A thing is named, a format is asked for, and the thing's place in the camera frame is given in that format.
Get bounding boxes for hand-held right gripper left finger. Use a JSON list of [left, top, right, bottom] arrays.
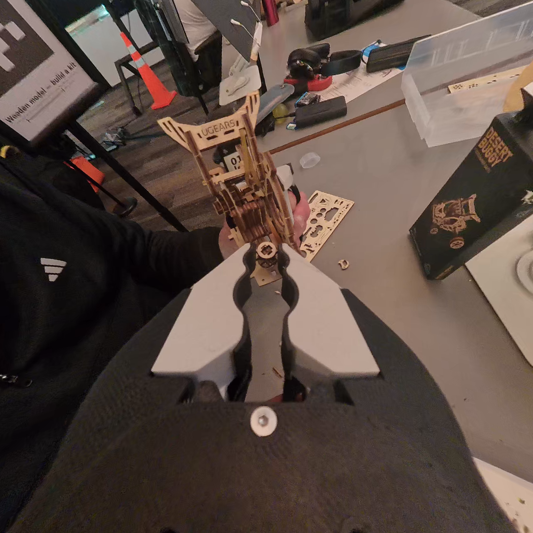
[[151, 244, 255, 386]]

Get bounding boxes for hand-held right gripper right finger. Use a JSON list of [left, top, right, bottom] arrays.
[[278, 243, 380, 392]]

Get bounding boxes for brown wooden model assembly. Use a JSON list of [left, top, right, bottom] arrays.
[[157, 91, 309, 287]]

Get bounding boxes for person's left forearm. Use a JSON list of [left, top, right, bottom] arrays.
[[104, 217, 223, 292]]

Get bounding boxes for dark model kit box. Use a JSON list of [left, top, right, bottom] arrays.
[[409, 112, 533, 280]]

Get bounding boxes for person's left hand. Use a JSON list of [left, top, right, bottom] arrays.
[[218, 192, 311, 259]]

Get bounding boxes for wooden sheet round cutouts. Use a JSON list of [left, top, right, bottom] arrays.
[[298, 191, 355, 263]]

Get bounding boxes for black rectangular case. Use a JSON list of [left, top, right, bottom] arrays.
[[293, 96, 347, 129]]

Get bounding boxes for grey pouch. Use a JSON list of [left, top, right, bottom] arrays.
[[256, 83, 295, 123]]

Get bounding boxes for black headphones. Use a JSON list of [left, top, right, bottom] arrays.
[[287, 43, 362, 77]]

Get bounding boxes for person's black clothing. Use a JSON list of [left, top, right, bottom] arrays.
[[0, 142, 192, 533]]

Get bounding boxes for striped orange traffic cone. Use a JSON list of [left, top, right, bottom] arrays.
[[120, 32, 177, 110]]

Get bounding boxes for black metal stand leg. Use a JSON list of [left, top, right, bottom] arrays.
[[62, 121, 188, 232]]

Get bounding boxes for black zip pouch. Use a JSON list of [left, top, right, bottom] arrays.
[[366, 35, 431, 73]]

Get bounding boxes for black bag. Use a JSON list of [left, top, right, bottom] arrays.
[[305, 0, 404, 41]]

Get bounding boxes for wooden book stand white base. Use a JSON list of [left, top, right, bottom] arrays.
[[464, 62, 533, 367]]

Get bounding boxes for clear plastic container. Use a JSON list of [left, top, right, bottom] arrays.
[[401, 2, 533, 147]]

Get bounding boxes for pale perforated wooden sheet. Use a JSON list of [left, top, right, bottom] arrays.
[[447, 67, 529, 94]]

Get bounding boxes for framed black-white marker sign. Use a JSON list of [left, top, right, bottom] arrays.
[[0, 0, 98, 142]]

